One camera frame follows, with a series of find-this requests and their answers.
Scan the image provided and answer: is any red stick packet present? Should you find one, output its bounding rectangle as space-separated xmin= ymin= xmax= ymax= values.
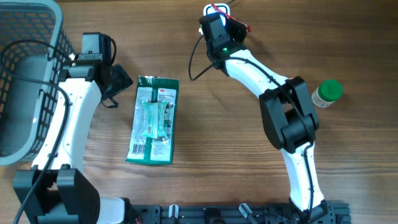
xmin=211 ymin=3 xmax=251 ymax=32

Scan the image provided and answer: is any green 3M sponge package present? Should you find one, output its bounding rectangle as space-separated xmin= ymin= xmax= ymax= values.
xmin=126 ymin=77 xmax=179 ymax=166

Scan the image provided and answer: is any green lid white jar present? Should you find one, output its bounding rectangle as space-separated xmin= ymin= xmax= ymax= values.
xmin=312 ymin=80 xmax=343 ymax=108

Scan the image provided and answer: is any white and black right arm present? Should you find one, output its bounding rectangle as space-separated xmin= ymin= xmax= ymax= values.
xmin=199 ymin=12 xmax=327 ymax=223

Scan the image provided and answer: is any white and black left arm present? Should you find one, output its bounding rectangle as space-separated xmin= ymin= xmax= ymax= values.
xmin=13 ymin=32 xmax=139 ymax=223

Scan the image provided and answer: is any white barcode scanner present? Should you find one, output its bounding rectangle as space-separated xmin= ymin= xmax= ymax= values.
xmin=203 ymin=3 xmax=231 ymax=16

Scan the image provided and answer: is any grey plastic mesh basket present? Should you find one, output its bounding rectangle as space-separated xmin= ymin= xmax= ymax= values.
xmin=1 ymin=1 xmax=75 ymax=166

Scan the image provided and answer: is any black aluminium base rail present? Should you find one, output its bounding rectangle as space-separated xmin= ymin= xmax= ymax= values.
xmin=133 ymin=202 xmax=352 ymax=224

